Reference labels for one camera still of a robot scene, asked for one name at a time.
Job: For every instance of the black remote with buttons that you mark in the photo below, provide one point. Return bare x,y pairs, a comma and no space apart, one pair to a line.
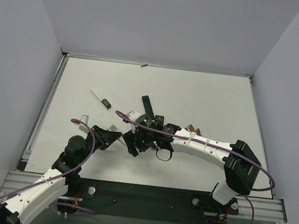
159,120

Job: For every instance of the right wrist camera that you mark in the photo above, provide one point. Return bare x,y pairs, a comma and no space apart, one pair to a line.
131,117

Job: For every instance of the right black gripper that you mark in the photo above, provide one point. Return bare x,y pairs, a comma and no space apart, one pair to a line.
134,142

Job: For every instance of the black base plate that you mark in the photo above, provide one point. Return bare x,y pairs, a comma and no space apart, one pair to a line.
144,202

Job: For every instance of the aluminium frame rail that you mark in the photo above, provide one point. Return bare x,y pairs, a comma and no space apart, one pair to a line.
265,209

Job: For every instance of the white battery cover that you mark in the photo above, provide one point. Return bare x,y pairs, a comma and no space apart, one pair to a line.
152,168

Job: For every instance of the slim black remote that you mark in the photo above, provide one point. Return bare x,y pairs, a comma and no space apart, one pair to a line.
148,107

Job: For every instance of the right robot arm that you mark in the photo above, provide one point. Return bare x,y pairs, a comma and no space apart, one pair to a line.
237,160

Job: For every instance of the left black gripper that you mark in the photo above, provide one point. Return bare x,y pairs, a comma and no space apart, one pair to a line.
103,138

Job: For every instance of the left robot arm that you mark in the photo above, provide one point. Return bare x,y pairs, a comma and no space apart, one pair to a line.
27,203

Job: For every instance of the white remote with display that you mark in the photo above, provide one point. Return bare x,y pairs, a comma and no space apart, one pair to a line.
101,98

